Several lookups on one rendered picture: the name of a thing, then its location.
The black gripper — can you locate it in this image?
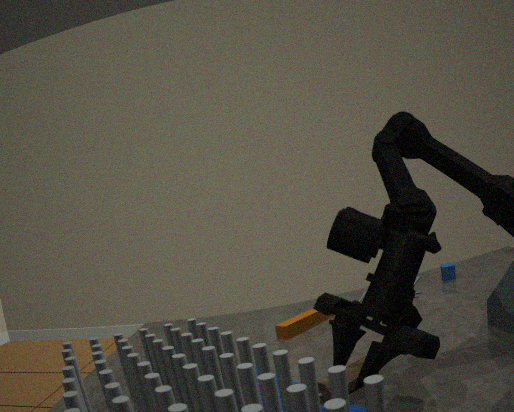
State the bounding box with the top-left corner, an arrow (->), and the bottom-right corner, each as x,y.
313,268 -> 440,389

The blue tape strip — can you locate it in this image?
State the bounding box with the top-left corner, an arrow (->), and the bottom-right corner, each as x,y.
254,365 -> 366,412

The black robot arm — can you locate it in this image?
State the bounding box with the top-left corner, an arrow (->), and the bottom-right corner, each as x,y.
327,111 -> 514,281

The brown-handled metal rod tool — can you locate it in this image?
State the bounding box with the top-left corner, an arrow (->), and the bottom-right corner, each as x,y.
317,356 -> 366,405

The orange rectangular bar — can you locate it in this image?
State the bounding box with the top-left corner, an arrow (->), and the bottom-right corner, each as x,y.
275,309 -> 335,340

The blue block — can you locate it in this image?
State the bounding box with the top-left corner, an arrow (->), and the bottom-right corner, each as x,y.
441,261 -> 456,281

